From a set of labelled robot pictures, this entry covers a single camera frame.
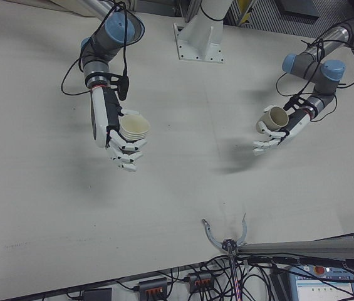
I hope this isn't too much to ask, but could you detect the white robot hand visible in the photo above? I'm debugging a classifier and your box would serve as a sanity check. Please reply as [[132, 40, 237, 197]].
[[89, 86, 148, 172], [252, 105, 311, 157]]

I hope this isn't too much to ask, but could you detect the beige smooth paper cup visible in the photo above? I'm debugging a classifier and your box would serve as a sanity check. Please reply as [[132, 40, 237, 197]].
[[255, 106, 289, 132]]

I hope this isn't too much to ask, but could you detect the white ribbed paper cup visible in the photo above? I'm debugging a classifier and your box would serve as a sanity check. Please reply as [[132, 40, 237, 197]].
[[119, 114, 151, 141]]

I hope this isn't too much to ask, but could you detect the grey ribbed floor mat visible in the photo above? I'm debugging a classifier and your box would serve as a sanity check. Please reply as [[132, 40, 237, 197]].
[[225, 0, 354, 42]]

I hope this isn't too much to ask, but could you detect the blue metal grabber claw tool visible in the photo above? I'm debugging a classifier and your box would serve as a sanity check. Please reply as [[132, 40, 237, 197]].
[[200, 213, 248, 301]]

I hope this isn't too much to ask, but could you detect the robot teach pendant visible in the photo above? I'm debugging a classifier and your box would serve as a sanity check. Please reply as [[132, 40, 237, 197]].
[[270, 263, 354, 301]]

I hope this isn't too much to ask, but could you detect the black hub with orange ports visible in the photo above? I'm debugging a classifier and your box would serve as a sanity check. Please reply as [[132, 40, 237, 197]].
[[187, 272, 214, 294], [137, 277, 169, 298]]

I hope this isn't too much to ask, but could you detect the black power adapter box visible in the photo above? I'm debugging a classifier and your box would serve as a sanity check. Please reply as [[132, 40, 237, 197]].
[[82, 287, 113, 301]]

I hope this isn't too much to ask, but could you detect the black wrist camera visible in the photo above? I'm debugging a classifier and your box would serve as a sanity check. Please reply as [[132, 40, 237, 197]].
[[103, 72, 130, 101], [284, 96, 305, 113]]

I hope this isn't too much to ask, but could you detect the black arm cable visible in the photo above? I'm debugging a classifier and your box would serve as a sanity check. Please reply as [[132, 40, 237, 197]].
[[61, 1, 130, 97], [276, 18, 354, 122]]

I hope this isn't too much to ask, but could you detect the aluminium profile post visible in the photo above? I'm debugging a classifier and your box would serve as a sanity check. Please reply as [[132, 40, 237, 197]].
[[238, 230, 354, 255]]

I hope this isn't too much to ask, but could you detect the yellow black striped post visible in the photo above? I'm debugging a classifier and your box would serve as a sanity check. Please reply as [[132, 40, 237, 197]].
[[237, 0, 253, 25]]

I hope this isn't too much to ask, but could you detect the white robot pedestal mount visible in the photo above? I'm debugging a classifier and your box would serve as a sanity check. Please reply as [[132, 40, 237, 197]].
[[172, 0, 232, 65]]

